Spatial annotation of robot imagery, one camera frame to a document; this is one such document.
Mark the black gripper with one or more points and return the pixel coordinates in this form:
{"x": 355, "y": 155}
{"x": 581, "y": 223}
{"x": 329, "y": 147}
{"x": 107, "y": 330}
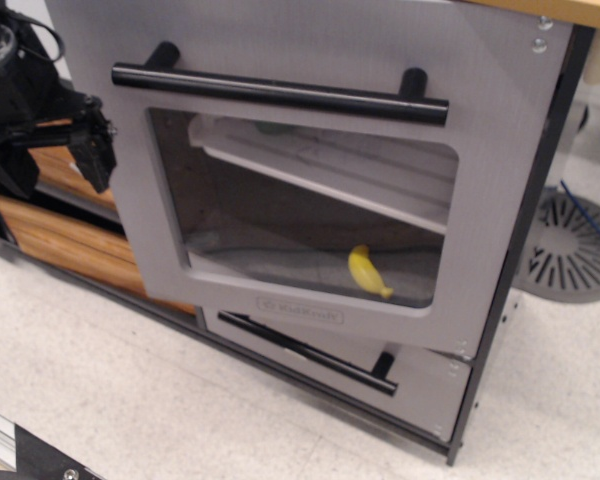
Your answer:
{"x": 66, "y": 118}

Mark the black oven door handle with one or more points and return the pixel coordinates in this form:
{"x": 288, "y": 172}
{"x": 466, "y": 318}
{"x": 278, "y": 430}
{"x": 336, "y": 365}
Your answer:
{"x": 409, "y": 104}

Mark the grey oven door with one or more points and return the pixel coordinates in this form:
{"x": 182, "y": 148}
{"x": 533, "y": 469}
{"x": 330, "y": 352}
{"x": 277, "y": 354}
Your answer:
{"x": 210, "y": 233}

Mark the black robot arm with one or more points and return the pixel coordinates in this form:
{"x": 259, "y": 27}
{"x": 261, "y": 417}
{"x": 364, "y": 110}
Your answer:
{"x": 37, "y": 110}

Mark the white oven shelf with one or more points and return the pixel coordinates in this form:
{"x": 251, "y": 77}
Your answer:
{"x": 406, "y": 180}

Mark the upper wood-pattern bin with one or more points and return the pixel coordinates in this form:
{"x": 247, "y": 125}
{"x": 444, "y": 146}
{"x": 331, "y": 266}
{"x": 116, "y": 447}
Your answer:
{"x": 59, "y": 170}

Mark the wood-pattern bin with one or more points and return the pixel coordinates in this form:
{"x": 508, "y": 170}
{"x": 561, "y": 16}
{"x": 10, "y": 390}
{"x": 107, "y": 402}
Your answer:
{"x": 73, "y": 245}
{"x": 59, "y": 170}

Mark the lower wood-pattern bin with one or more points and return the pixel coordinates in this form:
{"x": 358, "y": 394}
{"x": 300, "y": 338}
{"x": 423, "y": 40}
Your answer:
{"x": 73, "y": 245}

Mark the yellow toy banana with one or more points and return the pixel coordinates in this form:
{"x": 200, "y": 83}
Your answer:
{"x": 364, "y": 273}

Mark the grey lower drawer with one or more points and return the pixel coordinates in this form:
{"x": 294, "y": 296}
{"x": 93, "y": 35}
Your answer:
{"x": 431, "y": 387}

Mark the grey round slotted base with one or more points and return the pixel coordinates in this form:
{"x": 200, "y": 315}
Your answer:
{"x": 561, "y": 256}

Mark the wooden countertop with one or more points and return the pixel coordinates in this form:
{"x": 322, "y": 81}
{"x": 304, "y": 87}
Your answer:
{"x": 581, "y": 12}

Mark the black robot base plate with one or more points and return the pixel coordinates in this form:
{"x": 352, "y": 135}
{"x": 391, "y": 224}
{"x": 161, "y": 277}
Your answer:
{"x": 37, "y": 459}

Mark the black drawer handle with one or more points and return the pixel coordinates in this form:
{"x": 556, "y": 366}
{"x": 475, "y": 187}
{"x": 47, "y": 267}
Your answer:
{"x": 376, "y": 378}

